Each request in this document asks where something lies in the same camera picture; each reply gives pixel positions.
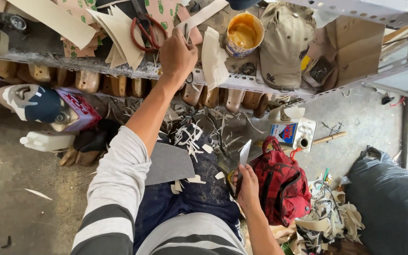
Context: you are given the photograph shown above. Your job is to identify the person's right hand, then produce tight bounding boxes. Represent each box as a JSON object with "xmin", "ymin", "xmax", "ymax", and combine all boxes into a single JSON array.
[{"xmin": 233, "ymin": 164, "xmax": 261, "ymax": 213}]

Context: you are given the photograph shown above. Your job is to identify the person's left hand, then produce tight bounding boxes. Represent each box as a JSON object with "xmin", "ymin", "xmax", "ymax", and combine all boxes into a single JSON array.
[{"xmin": 159, "ymin": 28, "xmax": 199, "ymax": 81}]

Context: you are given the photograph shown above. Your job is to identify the black handled scissors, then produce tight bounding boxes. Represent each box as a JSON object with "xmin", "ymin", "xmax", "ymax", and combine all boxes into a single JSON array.
[{"xmin": 217, "ymin": 152, "xmax": 244, "ymax": 200}]

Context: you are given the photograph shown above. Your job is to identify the white cut material piece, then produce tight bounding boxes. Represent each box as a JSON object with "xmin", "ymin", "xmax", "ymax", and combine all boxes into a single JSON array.
[{"xmin": 239, "ymin": 139, "xmax": 252, "ymax": 178}]

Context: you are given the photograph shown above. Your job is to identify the green printed brown sheets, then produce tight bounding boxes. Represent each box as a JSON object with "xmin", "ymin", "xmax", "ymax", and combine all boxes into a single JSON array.
[{"xmin": 53, "ymin": 0, "xmax": 204, "ymax": 58}]

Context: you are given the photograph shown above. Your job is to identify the white material strip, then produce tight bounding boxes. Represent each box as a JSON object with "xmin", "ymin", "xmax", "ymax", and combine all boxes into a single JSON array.
[{"xmin": 176, "ymin": 0, "xmax": 229, "ymax": 32}]

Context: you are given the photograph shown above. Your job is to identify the navy trousers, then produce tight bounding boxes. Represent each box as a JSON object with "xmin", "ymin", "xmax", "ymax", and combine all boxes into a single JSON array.
[{"xmin": 133, "ymin": 124, "xmax": 242, "ymax": 254}]

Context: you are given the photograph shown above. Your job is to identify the stack of white cut pieces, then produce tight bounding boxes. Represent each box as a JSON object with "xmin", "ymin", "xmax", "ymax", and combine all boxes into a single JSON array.
[{"xmin": 201, "ymin": 26, "xmax": 230, "ymax": 91}]

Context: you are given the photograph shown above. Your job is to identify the red camouflage backpack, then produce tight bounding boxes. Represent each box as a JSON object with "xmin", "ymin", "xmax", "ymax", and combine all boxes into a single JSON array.
[{"xmin": 252, "ymin": 136, "xmax": 312, "ymax": 227}]

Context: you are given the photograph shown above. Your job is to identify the stack of cream cut pieces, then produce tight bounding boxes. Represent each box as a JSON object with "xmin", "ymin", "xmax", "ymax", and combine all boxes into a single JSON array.
[{"xmin": 85, "ymin": 5, "xmax": 146, "ymax": 71}]

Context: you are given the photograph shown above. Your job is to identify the tin of yellow glue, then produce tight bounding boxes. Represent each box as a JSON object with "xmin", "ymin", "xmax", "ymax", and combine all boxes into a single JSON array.
[{"xmin": 225, "ymin": 13, "xmax": 265, "ymax": 59}]

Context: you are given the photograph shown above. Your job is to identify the scattered white trimmings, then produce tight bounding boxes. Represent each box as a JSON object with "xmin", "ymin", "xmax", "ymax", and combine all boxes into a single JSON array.
[{"xmin": 105, "ymin": 99, "xmax": 266, "ymax": 195}]

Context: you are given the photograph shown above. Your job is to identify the metal can with blue label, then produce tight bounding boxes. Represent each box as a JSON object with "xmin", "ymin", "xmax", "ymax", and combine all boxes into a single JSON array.
[{"xmin": 270, "ymin": 118, "xmax": 318, "ymax": 153}]

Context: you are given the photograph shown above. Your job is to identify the grey material piece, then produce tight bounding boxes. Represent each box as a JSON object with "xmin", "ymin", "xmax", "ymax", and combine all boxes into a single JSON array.
[{"xmin": 144, "ymin": 142, "xmax": 196, "ymax": 186}]

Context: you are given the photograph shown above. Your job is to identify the crumpled cream scraps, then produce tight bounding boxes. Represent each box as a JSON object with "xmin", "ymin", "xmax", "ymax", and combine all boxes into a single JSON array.
[{"xmin": 268, "ymin": 106, "xmax": 306, "ymax": 124}]

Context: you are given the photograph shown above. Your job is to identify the heap of material scraps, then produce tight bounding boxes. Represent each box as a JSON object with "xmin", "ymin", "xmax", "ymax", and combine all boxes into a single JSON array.
[{"xmin": 271, "ymin": 170, "xmax": 366, "ymax": 255}]

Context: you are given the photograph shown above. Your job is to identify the wooden stick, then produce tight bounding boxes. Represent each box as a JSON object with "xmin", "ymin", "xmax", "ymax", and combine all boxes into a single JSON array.
[{"xmin": 312, "ymin": 131, "xmax": 347, "ymax": 145}]

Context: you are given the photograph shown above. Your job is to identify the row of wooden shoe lasts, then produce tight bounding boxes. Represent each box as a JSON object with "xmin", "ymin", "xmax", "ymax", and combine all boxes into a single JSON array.
[{"xmin": 0, "ymin": 59, "xmax": 272, "ymax": 119}]

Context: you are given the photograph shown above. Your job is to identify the beige baseball cap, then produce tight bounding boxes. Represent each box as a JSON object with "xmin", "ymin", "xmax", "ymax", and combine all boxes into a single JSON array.
[{"xmin": 259, "ymin": 2, "xmax": 316, "ymax": 91}]

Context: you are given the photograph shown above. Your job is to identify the metal can with red label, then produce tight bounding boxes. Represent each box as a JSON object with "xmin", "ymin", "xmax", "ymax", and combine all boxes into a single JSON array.
[{"xmin": 50, "ymin": 89, "xmax": 102, "ymax": 133}]

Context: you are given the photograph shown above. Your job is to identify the long cream material sheet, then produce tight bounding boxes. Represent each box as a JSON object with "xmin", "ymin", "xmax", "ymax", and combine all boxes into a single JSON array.
[{"xmin": 6, "ymin": 0, "xmax": 96, "ymax": 50}]

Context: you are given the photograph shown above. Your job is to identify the grey striped shirt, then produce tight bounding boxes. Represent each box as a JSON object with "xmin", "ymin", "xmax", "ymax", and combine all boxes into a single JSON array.
[{"xmin": 70, "ymin": 126, "xmax": 248, "ymax": 255}]

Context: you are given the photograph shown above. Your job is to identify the small box of nails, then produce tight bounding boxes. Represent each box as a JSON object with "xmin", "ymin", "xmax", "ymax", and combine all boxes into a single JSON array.
[{"xmin": 302, "ymin": 56, "xmax": 336, "ymax": 88}]

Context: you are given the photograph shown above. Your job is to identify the black shoe upper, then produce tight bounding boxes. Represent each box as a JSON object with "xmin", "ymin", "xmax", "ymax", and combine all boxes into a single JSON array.
[{"xmin": 73, "ymin": 119, "xmax": 121, "ymax": 153}]

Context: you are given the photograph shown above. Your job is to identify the black plastic bag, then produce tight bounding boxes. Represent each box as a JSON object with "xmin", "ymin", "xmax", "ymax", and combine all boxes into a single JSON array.
[{"xmin": 344, "ymin": 146, "xmax": 408, "ymax": 255}]

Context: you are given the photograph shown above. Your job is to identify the glass jar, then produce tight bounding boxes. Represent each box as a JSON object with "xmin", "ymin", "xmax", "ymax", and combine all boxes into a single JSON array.
[{"xmin": 4, "ymin": 14, "xmax": 27, "ymax": 32}]

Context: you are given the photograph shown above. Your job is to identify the white and navy shoe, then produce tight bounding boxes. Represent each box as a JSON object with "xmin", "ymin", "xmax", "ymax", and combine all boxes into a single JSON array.
[{"xmin": 0, "ymin": 84, "xmax": 62, "ymax": 124}]

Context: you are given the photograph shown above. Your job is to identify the white plastic jug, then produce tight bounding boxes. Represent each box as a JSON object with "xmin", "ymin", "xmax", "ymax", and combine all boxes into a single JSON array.
[{"xmin": 20, "ymin": 131, "xmax": 76, "ymax": 153}]

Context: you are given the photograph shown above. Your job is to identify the brown cardboard box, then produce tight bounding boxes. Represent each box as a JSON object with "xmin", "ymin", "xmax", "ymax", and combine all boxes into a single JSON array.
[{"xmin": 326, "ymin": 16, "xmax": 386, "ymax": 87}]

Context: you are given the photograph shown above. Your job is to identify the cream scrap sliver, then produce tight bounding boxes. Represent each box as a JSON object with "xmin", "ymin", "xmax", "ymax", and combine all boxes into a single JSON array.
[{"xmin": 24, "ymin": 188, "xmax": 53, "ymax": 201}]

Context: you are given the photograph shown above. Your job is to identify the wooden slats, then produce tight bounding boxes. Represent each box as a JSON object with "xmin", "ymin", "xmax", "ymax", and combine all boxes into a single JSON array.
[{"xmin": 382, "ymin": 25, "xmax": 408, "ymax": 57}]

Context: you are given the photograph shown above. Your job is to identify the red handled scissors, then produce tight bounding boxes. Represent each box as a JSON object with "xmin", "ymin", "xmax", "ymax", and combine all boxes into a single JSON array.
[{"xmin": 130, "ymin": 0, "xmax": 169, "ymax": 54}]

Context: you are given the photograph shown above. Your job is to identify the black wire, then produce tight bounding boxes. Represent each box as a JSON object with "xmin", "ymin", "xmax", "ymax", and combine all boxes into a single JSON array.
[{"xmin": 323, "ymin": 122, "xmax": 344, "ymax": 136}]

